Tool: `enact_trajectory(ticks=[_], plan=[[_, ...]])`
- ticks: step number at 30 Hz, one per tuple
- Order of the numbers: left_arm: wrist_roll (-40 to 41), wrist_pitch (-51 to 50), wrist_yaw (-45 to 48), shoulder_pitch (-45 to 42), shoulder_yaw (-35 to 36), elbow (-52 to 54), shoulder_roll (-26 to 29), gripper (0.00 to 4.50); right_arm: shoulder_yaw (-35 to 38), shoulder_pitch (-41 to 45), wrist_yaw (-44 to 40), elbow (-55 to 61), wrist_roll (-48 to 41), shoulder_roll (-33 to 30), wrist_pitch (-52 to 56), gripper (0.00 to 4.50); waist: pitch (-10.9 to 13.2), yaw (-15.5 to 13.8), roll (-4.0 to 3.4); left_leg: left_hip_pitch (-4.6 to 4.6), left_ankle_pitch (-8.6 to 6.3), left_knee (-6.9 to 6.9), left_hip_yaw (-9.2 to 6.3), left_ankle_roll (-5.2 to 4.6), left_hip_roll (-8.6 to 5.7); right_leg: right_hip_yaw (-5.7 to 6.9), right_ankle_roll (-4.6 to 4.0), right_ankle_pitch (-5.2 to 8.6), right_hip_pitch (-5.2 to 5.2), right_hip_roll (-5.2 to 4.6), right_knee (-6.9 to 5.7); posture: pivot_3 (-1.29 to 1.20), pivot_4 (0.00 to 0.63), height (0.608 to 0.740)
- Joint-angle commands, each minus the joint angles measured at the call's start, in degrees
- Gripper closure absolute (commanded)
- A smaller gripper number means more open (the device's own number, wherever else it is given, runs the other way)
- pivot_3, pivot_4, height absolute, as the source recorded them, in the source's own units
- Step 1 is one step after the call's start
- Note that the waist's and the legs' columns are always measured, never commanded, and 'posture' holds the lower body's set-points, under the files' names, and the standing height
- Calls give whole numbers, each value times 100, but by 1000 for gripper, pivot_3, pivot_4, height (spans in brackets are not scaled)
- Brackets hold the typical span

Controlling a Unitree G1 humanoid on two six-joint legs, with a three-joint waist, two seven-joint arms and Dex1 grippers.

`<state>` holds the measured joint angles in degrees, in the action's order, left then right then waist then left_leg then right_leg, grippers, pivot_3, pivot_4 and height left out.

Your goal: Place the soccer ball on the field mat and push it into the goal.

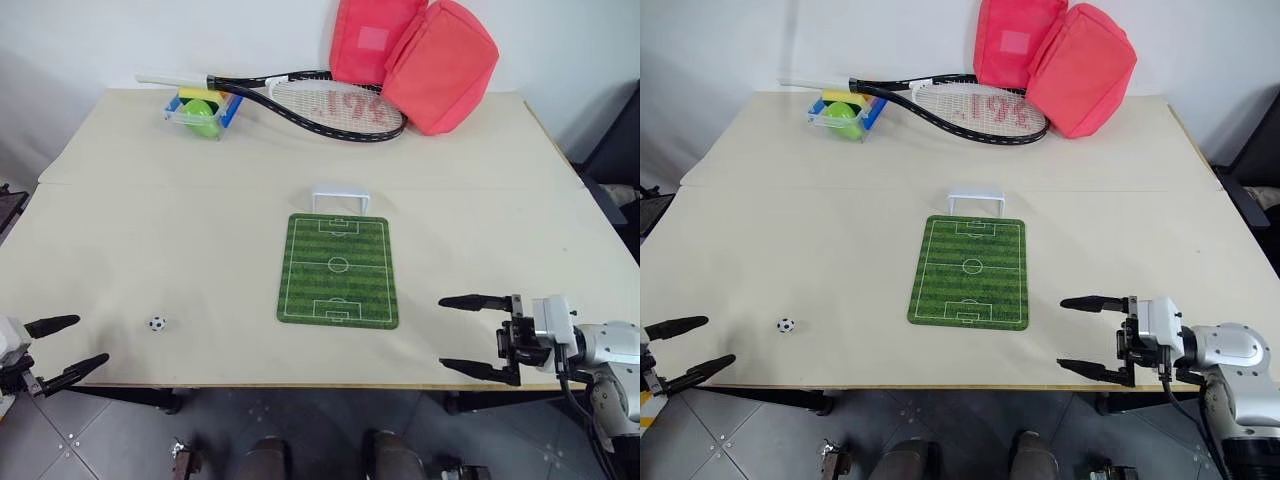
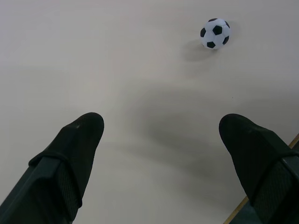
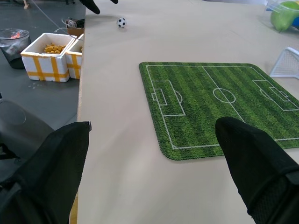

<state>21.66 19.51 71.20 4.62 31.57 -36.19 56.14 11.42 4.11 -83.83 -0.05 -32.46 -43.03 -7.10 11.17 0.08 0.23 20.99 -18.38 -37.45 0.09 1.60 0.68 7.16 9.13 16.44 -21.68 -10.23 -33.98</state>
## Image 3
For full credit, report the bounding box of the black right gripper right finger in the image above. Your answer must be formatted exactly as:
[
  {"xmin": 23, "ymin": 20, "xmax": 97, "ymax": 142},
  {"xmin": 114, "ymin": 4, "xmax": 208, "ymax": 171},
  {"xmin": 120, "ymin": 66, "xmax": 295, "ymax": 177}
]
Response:
[{"xmin": 215, "ymin": 117, "xmax": 299, "ymax": 224}]

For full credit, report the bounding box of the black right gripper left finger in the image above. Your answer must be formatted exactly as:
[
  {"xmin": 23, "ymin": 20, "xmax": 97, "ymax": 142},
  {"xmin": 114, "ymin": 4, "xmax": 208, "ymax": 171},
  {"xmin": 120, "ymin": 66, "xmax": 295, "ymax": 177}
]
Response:
[{"xmin": 0, "ymin": 121, "xmax": 92, "ymax": 224}]

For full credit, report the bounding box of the green soccer field mat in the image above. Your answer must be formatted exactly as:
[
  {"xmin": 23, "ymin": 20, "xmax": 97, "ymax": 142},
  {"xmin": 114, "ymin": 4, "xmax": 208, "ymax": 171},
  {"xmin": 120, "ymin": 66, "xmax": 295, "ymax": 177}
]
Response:
[{"xmin": 138, "ymin": 61, "xmax": 299, "ymax": 162}]

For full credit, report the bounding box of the white mini goal net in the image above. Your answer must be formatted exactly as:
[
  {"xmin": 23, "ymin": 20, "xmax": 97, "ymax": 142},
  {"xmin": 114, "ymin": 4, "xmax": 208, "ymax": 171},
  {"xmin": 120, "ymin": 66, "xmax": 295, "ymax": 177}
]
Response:
[{"xmin": 269, "ymin": 47, "xmax": 299, "ymax": 81}]

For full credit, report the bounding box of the pile of yellow toys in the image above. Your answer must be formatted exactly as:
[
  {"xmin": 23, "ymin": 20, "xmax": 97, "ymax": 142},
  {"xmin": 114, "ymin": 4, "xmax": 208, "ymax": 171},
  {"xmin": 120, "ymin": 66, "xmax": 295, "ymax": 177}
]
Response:
[{"xmin": 43, "ymin": 44, "xmax": 67, "ymax": 55}]

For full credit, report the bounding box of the white foam box yellow tape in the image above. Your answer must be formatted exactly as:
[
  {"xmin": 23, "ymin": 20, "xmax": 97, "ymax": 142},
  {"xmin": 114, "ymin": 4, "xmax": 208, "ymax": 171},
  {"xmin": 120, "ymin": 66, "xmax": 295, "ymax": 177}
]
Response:
[
  {"xmin": 20, "ymin": 33, "xmax": 76, "ymax": 83},
  {"xmin": 65, "ymin": 34, "xmax": 84, "ymax": 80}
]

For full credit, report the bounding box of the black mesh waste bin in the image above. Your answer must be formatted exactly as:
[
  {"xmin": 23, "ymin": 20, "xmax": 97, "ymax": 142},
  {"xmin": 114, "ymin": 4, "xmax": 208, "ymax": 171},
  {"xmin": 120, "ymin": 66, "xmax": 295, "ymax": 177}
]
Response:
[{"xmin": 0, "ymin": 28, "xmax": 32, "ymax": 70}]

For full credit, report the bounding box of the green plastic toy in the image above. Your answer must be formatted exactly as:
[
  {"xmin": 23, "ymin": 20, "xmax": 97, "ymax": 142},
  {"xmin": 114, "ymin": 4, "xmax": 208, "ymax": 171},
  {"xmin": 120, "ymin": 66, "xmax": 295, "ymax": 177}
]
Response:
[{"xmin": 270, "ymin": 1, "xmax": 299, "ymax": 32}]

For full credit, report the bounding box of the clear plastic container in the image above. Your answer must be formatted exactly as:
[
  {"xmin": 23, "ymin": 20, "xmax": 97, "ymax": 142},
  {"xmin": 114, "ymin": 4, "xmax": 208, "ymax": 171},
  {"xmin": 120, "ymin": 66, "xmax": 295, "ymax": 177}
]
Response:
[{"xmin": 263, "ymin": 0, "xmax": 299, "ymax": 33}]

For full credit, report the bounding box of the brown cardboard box with cables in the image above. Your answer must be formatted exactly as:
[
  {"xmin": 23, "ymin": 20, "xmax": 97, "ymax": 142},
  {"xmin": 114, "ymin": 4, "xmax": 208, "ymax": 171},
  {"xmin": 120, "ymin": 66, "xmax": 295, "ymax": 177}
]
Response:
[{"xmin": 62, "ymin": 18, "xmax": 85, "ymax": 37}]

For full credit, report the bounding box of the thin white cable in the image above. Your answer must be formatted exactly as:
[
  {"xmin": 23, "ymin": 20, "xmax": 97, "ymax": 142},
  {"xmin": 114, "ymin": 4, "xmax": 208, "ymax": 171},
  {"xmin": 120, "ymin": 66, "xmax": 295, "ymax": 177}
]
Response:
[{"xmin": 30, "ymin": 0, "xmax": 84, "ymax": 41}]

